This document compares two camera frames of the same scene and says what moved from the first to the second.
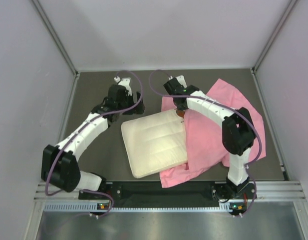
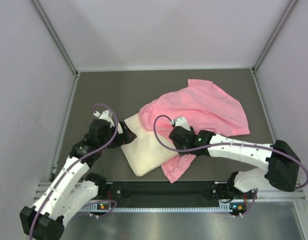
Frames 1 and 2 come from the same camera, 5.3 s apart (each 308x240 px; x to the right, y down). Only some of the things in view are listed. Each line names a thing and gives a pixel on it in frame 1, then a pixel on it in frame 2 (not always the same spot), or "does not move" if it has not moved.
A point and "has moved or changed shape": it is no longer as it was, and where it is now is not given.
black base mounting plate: [167, 194] does not move
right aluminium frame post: [287, 11] does not move
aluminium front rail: [264, 191] does not move
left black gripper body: [129, 102] to [104, 141]
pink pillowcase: [205, 147] has moved or changed shape
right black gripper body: [181, 107] to [181, 148]
